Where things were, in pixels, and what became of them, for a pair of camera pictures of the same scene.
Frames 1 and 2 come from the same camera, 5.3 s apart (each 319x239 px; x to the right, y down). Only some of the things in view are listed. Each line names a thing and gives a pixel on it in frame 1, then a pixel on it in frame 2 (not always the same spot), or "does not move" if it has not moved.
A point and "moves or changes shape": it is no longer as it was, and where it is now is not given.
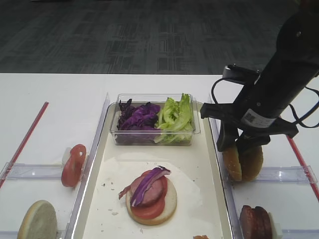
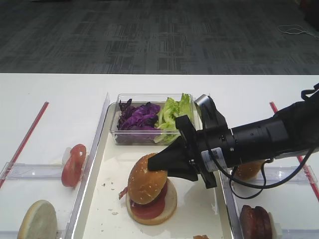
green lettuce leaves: (175, 122) does not move
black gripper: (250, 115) to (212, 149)
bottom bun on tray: (169, 206) does not move
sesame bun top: (233, 164) moves or changes shape
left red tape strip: (23, 144) does not move
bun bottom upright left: (40, 221) does not move
